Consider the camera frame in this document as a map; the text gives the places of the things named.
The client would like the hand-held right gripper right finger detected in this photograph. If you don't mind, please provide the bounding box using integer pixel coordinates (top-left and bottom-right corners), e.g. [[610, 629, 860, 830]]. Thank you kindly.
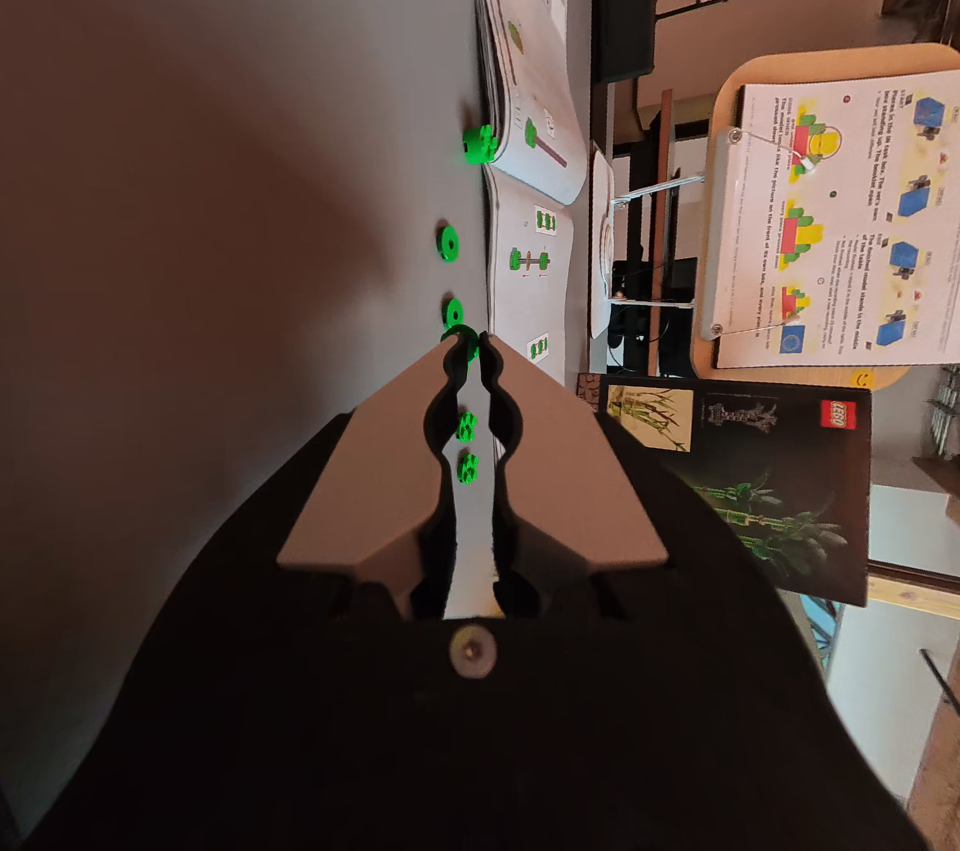
[[478, 332, 670, 618]]

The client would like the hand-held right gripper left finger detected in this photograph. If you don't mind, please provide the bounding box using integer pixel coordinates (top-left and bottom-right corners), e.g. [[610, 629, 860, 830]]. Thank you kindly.
[[276, 333, 462, 620]]

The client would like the grey desk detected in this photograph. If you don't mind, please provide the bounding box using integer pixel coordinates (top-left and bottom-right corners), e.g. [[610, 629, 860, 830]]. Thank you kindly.
[[0, 0, 601, 620]]

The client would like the black bamboo set box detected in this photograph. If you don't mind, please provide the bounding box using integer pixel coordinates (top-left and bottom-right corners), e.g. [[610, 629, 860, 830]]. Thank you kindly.
[[576, 373, 873, 609]]

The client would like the tan document stand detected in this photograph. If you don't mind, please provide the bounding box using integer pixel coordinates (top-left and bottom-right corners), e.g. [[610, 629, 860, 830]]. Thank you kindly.
[[588, 43, 960, 392]]

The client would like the printed instruction sheet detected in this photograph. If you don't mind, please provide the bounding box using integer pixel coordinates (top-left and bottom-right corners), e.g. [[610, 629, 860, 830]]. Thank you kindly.
[[712, 69, 960, 370]]

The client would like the open instruction booklet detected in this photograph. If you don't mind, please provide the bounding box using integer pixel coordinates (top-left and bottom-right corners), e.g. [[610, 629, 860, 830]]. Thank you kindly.
[[472, 0, 588, 387]]

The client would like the black monitor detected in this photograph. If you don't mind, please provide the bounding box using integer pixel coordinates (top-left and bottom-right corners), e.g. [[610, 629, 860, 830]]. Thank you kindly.
[[591, 0, 662, 87]]

